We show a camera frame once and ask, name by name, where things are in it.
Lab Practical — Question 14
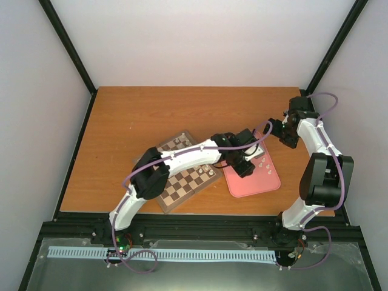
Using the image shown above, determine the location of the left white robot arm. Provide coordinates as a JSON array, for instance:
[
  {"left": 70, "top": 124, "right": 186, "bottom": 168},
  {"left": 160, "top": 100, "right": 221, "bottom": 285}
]
[{"left": 104, "top": 129, "right": 264, "bottom": 244}]

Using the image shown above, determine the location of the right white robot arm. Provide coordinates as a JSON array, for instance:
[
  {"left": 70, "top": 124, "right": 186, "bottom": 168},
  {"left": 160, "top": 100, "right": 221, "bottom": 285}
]
[{"left": 263, "top": 96, "right": 354, "bottom": 231}]

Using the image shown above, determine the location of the wooden folding chess board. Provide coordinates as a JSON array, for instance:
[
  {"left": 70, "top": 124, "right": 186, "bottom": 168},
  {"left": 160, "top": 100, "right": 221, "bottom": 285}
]
[{"left": 156, "top": 130, "right": 222, "bottom": 214}]

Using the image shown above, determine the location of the pink rubber tray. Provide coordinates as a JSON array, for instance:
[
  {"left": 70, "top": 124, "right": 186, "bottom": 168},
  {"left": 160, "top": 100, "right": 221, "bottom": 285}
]
[{"left": 223, "top": 141, "right": 281, "bottom": 198}]

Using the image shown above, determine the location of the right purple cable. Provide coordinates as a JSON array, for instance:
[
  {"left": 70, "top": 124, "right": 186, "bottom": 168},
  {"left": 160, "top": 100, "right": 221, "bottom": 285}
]
[{"left": 275, "top": 92, "right": 347, "bottom": 270}]

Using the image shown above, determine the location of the purple cable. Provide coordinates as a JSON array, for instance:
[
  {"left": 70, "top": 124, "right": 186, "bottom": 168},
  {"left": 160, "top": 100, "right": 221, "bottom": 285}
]
[
  {"left": 275, "top": 92, "right": 347, "bottom": 270},
  {"left": 105, "top": 120, "right": 273, "bottom": 273}
]

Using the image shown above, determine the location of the black aluminium frame rail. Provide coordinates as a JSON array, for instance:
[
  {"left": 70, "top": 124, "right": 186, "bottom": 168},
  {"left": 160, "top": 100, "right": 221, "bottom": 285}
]
[{"left": 38, "top": 213, "right": 366, "bottom": 249}]

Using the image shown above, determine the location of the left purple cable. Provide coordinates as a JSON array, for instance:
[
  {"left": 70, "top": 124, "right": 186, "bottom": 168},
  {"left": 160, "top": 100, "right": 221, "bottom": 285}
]
[{"left": 105, "top": 120, "right": 273, "bottom": 273}]

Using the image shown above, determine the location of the light blue cable duct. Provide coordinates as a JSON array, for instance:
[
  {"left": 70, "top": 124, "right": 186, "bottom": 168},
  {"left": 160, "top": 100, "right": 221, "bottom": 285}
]
[{"left": 47, "top": 246, "right": 276, "bottom": 264}]

